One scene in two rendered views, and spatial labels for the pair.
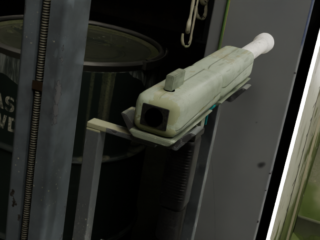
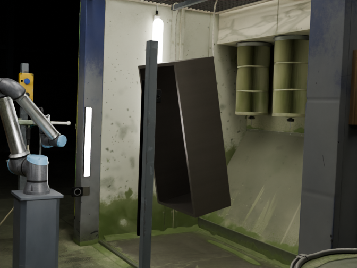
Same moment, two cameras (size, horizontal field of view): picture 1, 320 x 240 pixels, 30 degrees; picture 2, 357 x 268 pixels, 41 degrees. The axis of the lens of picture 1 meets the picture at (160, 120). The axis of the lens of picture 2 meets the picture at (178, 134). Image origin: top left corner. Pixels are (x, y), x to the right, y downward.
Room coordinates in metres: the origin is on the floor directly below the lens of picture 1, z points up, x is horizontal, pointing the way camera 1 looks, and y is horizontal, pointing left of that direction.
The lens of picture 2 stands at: (-1.68, -3.69, 1.29)
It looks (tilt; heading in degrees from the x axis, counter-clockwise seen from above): 3 degrees down; 40
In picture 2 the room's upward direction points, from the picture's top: 2 degrees clockwise
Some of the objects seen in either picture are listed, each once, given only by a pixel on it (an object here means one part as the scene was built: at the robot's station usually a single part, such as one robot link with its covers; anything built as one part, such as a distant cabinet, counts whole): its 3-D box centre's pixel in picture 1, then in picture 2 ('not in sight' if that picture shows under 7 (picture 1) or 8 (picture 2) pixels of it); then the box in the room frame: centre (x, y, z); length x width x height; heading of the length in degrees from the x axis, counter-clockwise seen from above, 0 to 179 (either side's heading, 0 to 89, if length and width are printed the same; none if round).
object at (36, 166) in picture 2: not in sight; (36, 167); (0.33, -0.65, 0.83); 0.17 x 0.15 x 0.18; 94
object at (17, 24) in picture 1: (73, 42); not in sight; (1.82, 0.31, 0.86); 0.54 x 0.54 x 0.01
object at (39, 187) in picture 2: not in sight; (36, 185); (0.33, -0.66, 0.69); 0.19 x 0.19 x 0.10
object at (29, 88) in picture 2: not in sight; (25, 88); (0.69, 0.09, 1.42); 0.12 x 0.06 x 0.26; 161
